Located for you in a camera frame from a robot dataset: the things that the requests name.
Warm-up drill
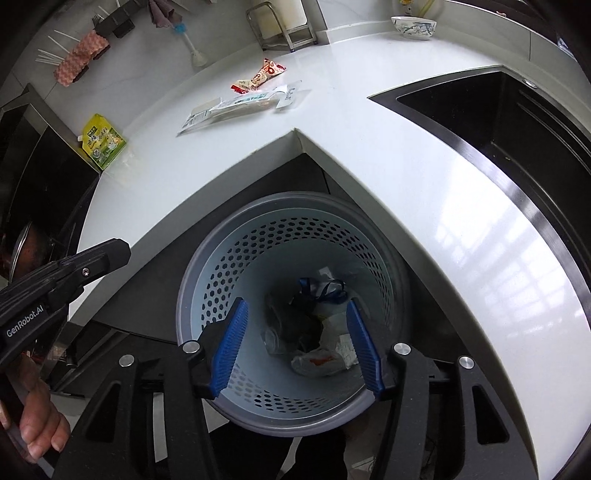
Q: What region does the long white plastic package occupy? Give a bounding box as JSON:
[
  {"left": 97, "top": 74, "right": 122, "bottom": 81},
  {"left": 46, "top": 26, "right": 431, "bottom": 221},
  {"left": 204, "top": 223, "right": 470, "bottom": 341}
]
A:
[{"left": 177, "top": 79, "right": 303, "bottom": 137}]

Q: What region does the grey pink hanging cloth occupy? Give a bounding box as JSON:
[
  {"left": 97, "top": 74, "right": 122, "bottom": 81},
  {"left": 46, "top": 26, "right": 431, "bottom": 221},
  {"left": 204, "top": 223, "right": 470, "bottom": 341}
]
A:
[{"left": 148, "top": 0, "right": 182, "bottom": 28}]

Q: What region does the white blue bottle brush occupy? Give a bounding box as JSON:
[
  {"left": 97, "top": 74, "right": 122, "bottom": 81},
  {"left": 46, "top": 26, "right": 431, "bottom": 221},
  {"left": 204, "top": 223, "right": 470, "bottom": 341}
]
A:
[{"left": 171, "top": 21, "right": 209, "bottom": 68}]

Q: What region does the dark cooking pan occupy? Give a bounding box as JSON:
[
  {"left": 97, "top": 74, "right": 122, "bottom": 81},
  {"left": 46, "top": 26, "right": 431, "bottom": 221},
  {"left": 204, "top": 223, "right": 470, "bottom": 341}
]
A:
[{"left": 0, "top": 220, "right": 51, "bottom": 282}]

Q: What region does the person's left hand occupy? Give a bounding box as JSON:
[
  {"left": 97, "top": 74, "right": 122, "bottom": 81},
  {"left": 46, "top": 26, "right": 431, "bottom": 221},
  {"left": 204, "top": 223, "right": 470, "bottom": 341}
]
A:
[{"left": 0, "top": 353, "right": 72, "bottom": 464}]

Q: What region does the white cutting board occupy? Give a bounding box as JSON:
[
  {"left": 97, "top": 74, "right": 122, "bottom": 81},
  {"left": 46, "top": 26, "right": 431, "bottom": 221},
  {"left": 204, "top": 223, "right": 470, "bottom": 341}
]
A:
[{"left": 256, "top": 0, "right": 308, "bottom": 35}]

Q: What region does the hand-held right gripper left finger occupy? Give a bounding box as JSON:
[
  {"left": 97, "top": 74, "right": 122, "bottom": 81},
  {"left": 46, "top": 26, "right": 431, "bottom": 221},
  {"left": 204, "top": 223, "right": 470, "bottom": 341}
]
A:
[{"left": 51, "top": 296, "right": 250, "bottom": 480}]

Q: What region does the dark grey cloth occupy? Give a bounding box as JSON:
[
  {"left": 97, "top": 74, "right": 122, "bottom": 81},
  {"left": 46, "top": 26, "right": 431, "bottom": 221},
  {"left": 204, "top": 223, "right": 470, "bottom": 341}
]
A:
[{"left": 265, "top": 288, "right": 324, "bottom": 354}]

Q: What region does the yellow green pouch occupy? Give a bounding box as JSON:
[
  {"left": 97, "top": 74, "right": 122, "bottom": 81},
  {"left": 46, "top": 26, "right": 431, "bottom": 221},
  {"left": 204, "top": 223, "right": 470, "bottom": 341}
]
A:
[{"left": 79, "top": 113, "right": 127, "bottom": 171}]

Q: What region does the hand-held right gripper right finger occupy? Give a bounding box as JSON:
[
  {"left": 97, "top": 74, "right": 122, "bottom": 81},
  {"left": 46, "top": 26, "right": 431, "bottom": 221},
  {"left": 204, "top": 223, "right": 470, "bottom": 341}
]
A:
[{"left": 345, "top": 298, "right": 548, "bottom": 480}]

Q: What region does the red snack wrapper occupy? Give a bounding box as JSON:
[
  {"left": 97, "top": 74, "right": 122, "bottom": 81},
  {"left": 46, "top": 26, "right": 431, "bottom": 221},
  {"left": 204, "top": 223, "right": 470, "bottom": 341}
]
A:
[{"left": 231, "top": 58, "right": 287, "bottom": 94}]

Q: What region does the metal board rack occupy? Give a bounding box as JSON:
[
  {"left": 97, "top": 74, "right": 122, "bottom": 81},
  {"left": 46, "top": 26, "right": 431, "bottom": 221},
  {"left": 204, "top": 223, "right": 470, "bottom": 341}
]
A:
[{"left": 246, "top": 1, "right": 318, "bottom": 52}]

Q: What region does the white tissue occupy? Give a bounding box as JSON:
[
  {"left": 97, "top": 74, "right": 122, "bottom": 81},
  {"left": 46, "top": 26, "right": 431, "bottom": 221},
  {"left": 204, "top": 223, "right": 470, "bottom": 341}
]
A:
[{"left": 318, "top": 314, "right": 356, "bottom": 365}]

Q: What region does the clear plastic bottle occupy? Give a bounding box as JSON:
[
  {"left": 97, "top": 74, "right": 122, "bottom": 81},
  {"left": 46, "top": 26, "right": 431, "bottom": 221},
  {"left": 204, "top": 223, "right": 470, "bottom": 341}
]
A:
[{"left": 262, "top": 323, "right": 289, "bottom": 355}]

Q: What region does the person's dark trouser leg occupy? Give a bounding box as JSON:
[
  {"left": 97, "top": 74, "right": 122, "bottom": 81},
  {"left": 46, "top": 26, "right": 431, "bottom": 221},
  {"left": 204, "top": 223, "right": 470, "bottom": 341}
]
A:
[{"left": 272, "top": 427, "right": 352, "bottom": 480}]

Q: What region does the white patterned bowl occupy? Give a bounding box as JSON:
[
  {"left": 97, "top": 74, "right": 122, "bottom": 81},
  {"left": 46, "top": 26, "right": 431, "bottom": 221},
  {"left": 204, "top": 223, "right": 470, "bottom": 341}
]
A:
[{"left": 391, "top": 15, "right": 438, "bottom": 41}]

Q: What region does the black gas stove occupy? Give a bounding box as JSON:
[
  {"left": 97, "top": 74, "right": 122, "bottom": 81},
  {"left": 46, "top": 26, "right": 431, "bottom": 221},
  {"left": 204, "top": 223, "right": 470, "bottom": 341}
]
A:
[{"left": 0, "top": 83, "right": 102, "bottom": 282}]

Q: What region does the bundle of white chopsticks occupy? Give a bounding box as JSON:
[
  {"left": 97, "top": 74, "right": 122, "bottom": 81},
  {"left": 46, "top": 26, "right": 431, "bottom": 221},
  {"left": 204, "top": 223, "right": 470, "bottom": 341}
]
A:
[{"left": 37, "top": 30, "right": 75, "bottom": 65}]

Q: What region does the pink dish cloth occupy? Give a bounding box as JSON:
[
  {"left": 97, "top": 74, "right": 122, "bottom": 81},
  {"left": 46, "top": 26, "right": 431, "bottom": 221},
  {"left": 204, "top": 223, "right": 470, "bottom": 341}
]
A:
[{"left": 53, "top": 32, "right": 112, "bottom": 87}]

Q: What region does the black wall rack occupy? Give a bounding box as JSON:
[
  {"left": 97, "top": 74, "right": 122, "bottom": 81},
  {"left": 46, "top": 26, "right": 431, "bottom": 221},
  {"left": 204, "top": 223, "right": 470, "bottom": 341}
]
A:
[{"left": 69, "top": 0, "right": 153, "bottom": 84}]

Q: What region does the black kitchen sink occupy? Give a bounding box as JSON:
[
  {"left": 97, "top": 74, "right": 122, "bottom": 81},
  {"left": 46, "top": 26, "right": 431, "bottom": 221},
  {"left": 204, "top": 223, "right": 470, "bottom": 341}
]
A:
[{"left": 368, "top": 65, "right": 591, "bottom": 315}]

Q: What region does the grey blue perforated waste basket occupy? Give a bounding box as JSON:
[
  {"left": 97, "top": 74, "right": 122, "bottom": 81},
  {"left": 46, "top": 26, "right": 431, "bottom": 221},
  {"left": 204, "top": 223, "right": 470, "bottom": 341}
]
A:
[{"left": 175, "top": 191, "right": 411, "bottom": 437}]

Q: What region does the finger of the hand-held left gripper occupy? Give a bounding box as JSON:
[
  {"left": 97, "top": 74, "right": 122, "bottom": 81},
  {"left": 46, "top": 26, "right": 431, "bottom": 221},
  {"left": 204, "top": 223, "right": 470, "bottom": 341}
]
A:
[{"left": 48, "top": 239, "right": 132, "bottom": 305}]

